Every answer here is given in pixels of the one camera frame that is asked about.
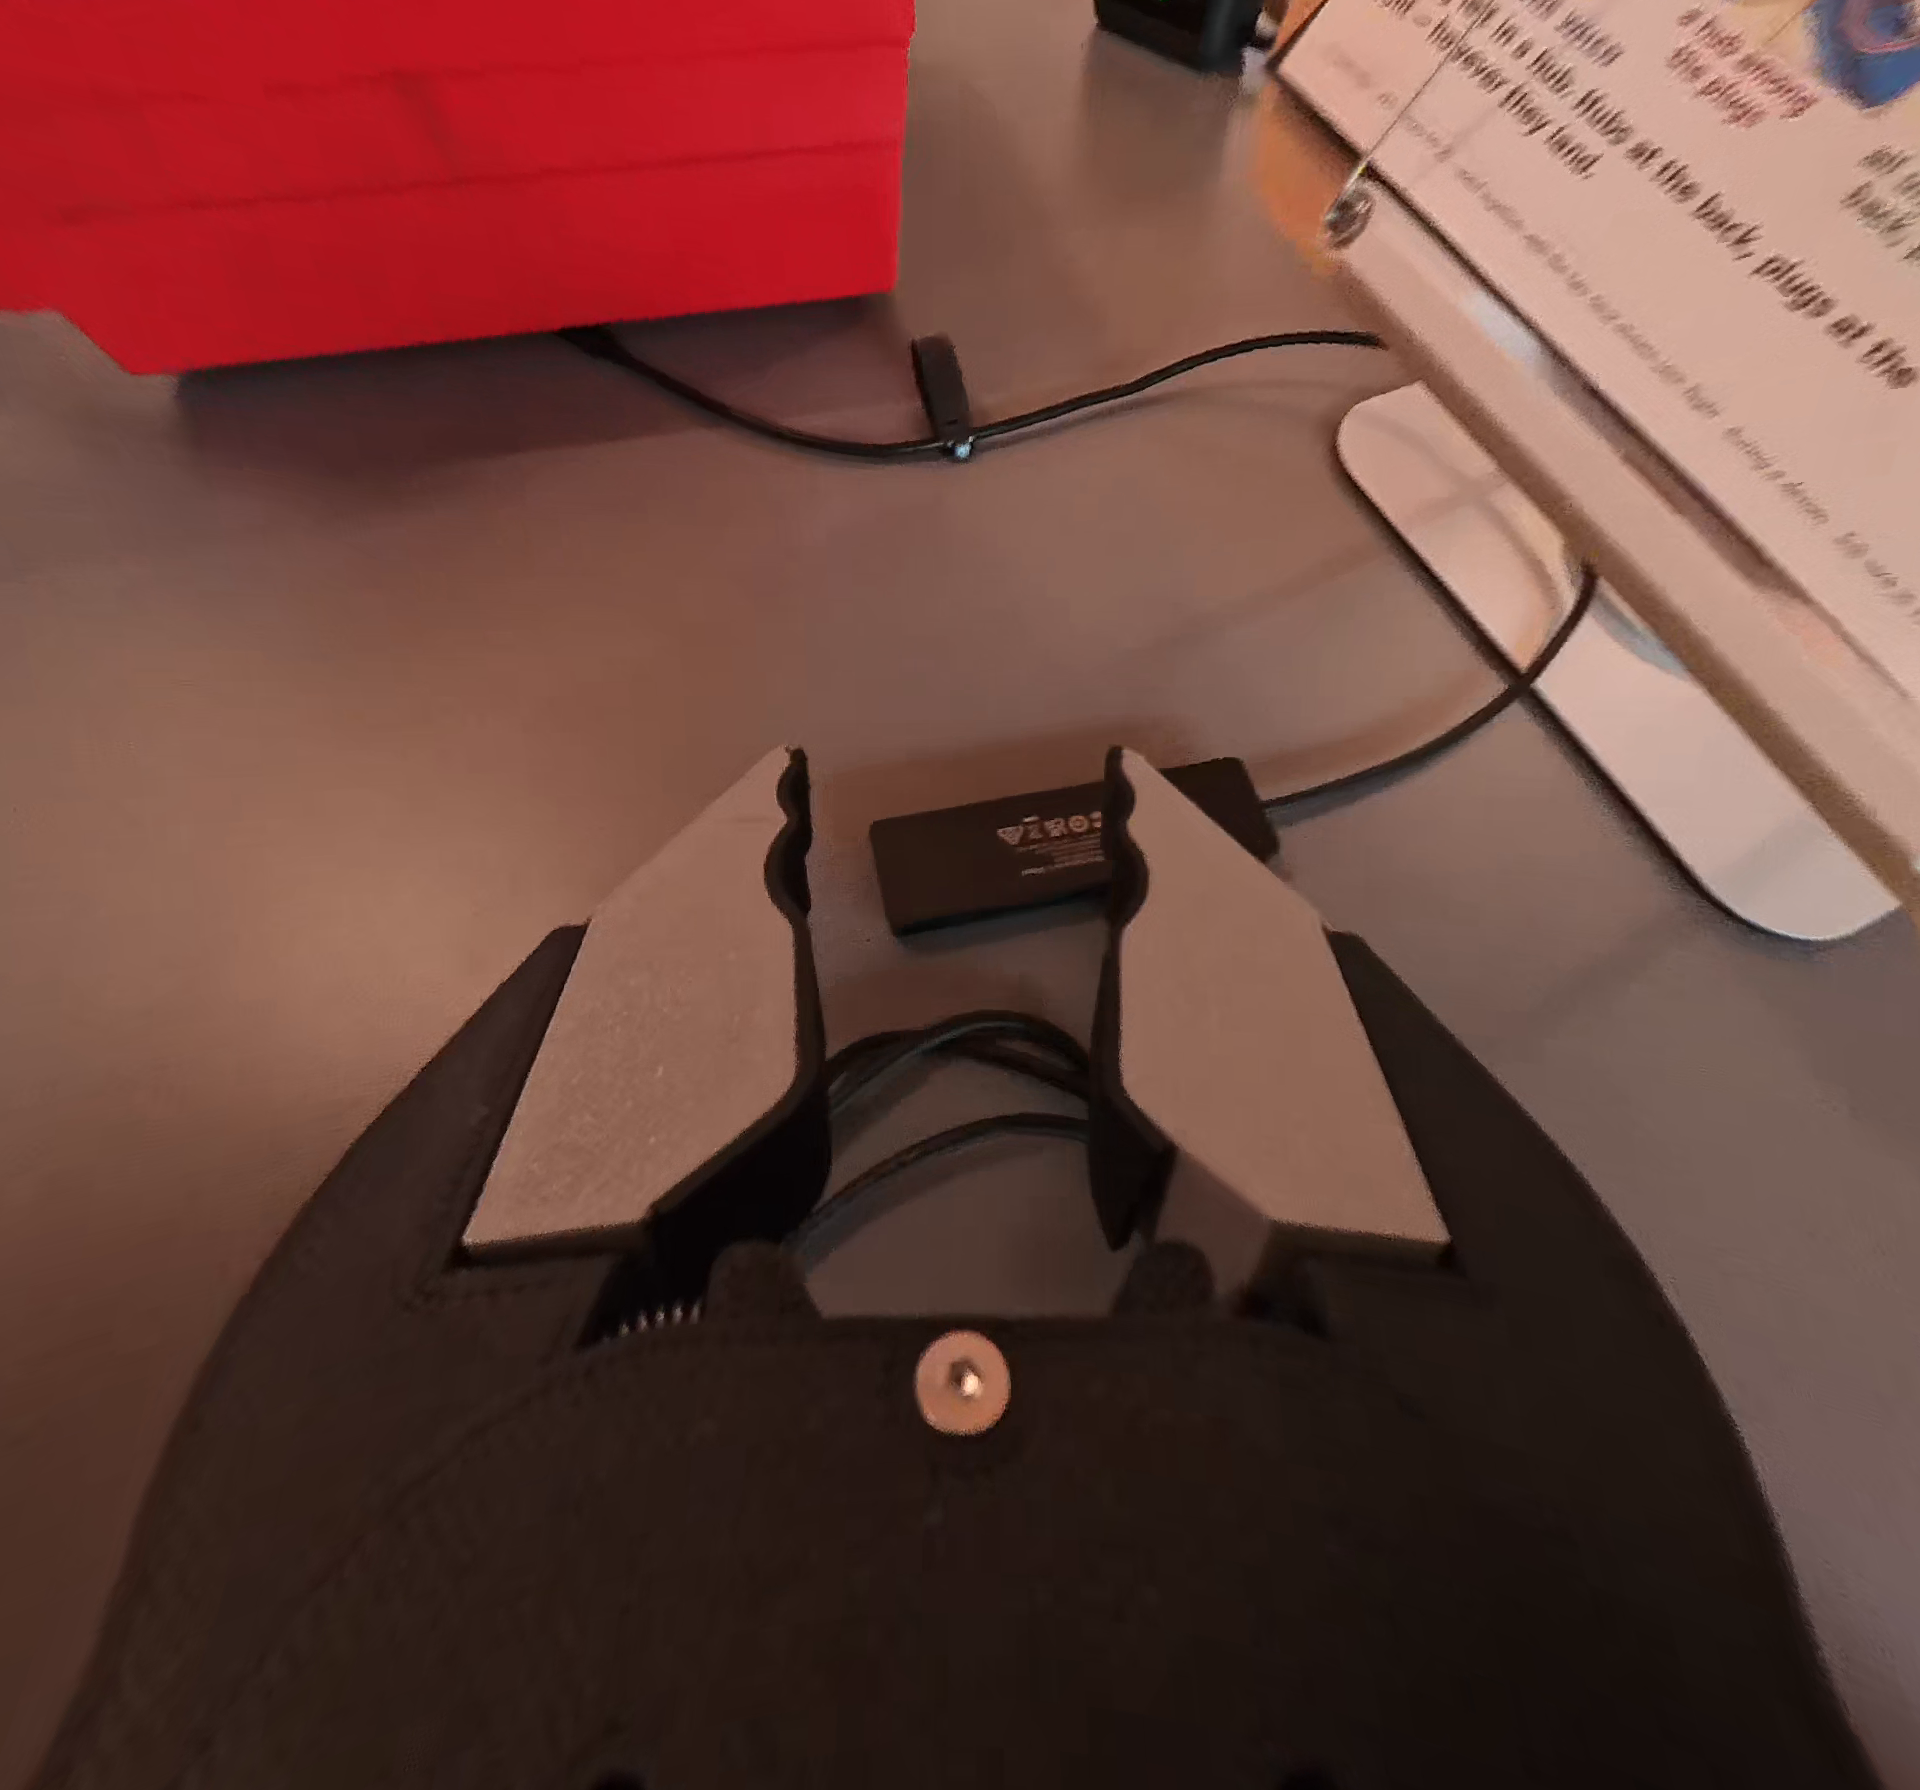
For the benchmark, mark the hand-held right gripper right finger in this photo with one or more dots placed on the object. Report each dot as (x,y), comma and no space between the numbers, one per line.
(1251,1056)

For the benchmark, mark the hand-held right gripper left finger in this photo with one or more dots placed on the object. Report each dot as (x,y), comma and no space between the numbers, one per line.
(659,1038)

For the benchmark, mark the black usb hub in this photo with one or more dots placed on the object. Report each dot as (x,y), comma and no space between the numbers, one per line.
(976,875)

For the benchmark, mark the red plastic bin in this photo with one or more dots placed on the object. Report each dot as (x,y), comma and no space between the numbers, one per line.
(451,127)

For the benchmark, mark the white computer monitor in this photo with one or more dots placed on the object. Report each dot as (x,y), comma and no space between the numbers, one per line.
(1620,262)

